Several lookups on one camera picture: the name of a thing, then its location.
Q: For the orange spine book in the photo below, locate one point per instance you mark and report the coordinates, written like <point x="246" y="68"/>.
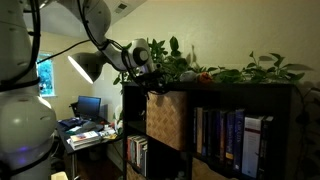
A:
<point x="128" y="148"/>

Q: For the white framed window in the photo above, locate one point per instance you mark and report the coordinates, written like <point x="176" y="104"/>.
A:
<point x="45" y="76"/>

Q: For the blue hardcover book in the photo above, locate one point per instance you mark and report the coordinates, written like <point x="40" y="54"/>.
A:
<point x="238" y="140"/>

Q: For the black thick book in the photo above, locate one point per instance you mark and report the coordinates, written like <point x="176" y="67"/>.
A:
<point x="267" y="146"/>

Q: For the colourful booklets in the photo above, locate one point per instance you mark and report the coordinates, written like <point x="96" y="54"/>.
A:
<point x="108" y="133"/>

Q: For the white navy book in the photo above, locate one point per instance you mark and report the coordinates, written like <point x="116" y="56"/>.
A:
<point x="144" y="160"/>

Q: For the black cube bookshelf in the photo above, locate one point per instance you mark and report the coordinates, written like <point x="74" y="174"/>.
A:
<point x="233" y="88"/>

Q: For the orange striped socks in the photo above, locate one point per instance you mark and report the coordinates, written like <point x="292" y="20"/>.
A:
<point x="205" y="78"/>

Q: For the ceiling air vent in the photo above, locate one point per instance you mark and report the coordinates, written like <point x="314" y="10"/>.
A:
<point x="121" y="6"/>

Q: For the black spine book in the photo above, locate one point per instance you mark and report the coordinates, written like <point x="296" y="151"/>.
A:
<point x="205" y="133"/>
<point x="215" y="133"/>

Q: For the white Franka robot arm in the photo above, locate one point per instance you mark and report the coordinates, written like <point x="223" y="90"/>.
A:
<point x="23" y="126"/>

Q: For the black flat gadget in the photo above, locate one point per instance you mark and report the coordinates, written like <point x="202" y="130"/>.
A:
<point x="91" y="126"/>

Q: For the green pothos plant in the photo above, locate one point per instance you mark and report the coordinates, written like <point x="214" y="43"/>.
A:
<point x="173" y="63"/>

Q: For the white lamp shade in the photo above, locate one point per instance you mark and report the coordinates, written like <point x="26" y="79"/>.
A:
<point x="86" y="63"/>

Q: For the white spine thick book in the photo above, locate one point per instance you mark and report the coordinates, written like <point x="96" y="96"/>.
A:
<point x="251" y="146"/>

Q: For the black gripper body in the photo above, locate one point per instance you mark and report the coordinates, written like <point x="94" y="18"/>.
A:
<point x="150" y="78"/>

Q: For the stacked paperback books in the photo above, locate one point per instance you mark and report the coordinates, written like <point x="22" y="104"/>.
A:
<point x="85" y="138"/>

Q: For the tan spine book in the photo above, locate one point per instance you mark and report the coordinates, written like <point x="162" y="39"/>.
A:
<point x="199" y="130"/>

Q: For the cream box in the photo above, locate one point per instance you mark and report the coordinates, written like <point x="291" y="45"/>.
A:
<point x="59" y="176"/>

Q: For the blue fabric bundle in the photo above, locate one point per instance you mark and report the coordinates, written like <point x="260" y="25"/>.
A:
<point x="71" y="122"/>

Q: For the white flower plant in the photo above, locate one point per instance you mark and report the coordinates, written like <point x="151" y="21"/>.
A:
<point x="117" y="120"/>

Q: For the blue book yellow label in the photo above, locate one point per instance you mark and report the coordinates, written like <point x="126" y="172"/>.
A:
<point x="229" y="136"/>

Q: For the computer monitor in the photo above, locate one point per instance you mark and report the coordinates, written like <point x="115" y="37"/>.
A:
<point x="88" y="106"/>

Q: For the dark wooden desk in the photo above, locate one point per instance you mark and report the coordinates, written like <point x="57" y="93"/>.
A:
<point x="63" y="136"/>

